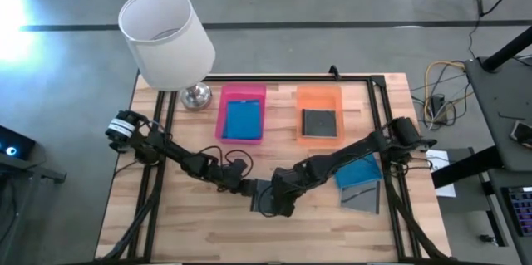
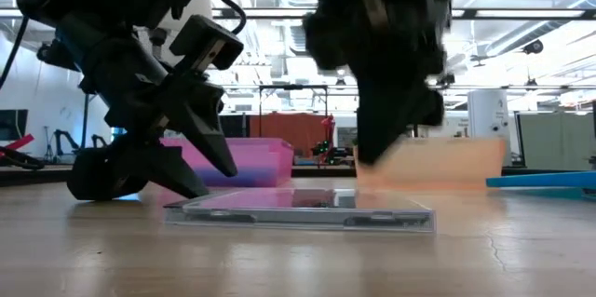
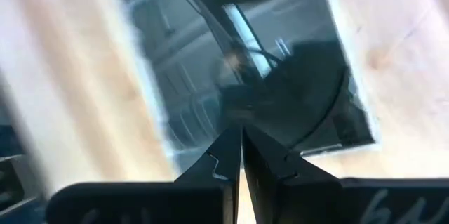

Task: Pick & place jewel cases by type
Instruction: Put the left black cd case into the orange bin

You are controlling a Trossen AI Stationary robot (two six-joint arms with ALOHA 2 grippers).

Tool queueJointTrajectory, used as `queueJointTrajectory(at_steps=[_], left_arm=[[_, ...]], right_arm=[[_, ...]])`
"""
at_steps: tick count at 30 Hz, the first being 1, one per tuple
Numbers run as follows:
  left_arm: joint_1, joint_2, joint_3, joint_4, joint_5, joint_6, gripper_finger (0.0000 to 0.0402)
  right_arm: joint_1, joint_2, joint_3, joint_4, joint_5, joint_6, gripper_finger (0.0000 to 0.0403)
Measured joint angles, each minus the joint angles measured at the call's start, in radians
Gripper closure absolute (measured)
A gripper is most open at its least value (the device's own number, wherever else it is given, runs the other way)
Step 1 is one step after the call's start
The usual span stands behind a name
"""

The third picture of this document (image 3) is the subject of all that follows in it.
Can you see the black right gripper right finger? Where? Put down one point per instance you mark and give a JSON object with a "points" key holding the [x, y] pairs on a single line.
{"points": [[333, 203]]}

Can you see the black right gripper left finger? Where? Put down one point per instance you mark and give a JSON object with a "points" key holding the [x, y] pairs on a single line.
{"points": [[158, 203]]}

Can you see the clear black-tray jewel case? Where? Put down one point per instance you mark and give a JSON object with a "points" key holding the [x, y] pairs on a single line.
{"points": [[12, 178], [196, 59]]}

